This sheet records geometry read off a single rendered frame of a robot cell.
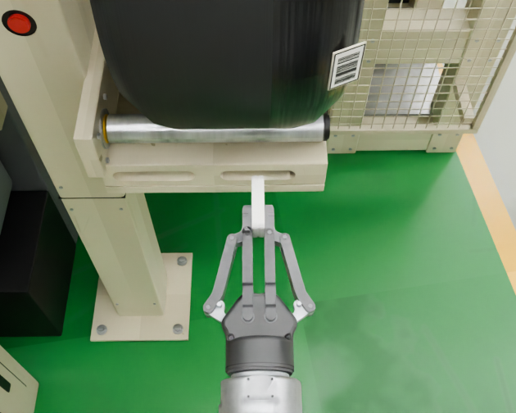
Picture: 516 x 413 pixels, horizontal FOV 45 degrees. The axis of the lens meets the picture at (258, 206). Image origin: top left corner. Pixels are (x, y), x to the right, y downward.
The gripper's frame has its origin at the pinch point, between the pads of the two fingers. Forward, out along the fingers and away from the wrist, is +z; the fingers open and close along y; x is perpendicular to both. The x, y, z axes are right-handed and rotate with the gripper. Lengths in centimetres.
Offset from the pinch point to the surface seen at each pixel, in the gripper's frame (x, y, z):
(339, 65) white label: -14.3, -8.9, 10.1
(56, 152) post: 26.9, 35.2, 22.9
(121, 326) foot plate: 102, 38, 9
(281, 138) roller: 12.8, -3.7, 17.0
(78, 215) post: 48, 37, 20
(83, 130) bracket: 7.8, 24.9, 15.6
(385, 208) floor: 108, -40, 47
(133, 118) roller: 11.0, 18.5, 19.7
